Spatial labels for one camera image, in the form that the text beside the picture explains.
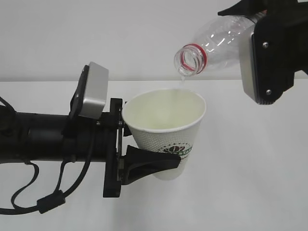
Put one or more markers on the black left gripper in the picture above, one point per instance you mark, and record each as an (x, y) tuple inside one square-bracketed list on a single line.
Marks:
[(138, 163)]

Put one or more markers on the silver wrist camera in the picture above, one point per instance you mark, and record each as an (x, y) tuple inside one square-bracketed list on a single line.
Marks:
[(247, 66), (90, 96)]

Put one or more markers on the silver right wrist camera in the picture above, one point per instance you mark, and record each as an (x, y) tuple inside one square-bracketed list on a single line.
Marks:
[(247, 66)]

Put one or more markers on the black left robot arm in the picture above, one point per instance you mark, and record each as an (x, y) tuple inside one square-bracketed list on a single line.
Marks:
[(43, 137)]

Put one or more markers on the clear plastic water bottle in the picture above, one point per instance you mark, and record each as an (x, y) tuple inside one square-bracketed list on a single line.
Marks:
[(215, 46)]

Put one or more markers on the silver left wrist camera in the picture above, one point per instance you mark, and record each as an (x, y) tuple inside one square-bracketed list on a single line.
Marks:
[(90, 96)]

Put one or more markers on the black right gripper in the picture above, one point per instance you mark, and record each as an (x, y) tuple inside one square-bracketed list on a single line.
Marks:
[(280, 44)]

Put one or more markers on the white paper coffee cup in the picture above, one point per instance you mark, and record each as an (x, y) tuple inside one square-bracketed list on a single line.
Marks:
[(166, 121)]

